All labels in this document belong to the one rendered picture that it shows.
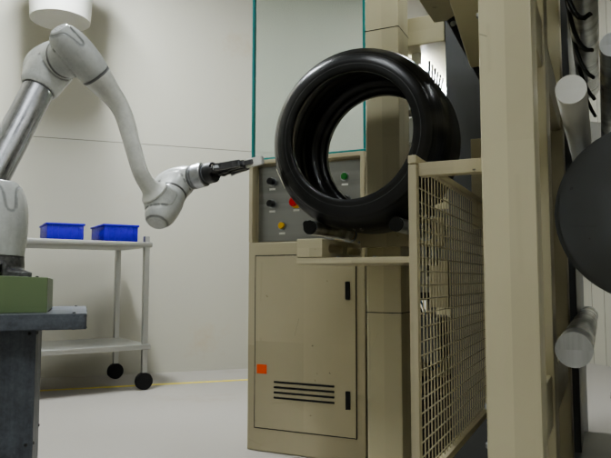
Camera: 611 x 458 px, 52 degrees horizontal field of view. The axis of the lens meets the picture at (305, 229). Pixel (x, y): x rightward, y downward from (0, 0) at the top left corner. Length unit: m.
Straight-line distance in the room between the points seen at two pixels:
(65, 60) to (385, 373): 1.49
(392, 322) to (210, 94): 3.58
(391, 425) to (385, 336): 0.31
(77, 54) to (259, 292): 1.25
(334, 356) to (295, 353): 0.17
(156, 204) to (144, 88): 3.25
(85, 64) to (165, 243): 3.17
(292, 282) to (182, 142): 2.83
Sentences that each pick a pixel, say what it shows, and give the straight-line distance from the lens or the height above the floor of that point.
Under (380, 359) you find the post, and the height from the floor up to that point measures 0.46.
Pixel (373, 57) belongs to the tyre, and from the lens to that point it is 2.00.
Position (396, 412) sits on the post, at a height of 0.28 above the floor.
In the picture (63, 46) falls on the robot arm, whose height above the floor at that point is 1.46.
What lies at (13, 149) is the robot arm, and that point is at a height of 1.14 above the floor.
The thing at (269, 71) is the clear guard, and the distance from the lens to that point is 2.95.
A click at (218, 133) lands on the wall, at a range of 5.41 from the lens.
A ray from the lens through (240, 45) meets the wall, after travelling 5.67.
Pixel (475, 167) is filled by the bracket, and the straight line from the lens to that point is 1.34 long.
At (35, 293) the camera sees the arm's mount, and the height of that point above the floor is 0.70.
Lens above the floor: 0.74
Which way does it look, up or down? 5 degrees up
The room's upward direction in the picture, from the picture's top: straight up
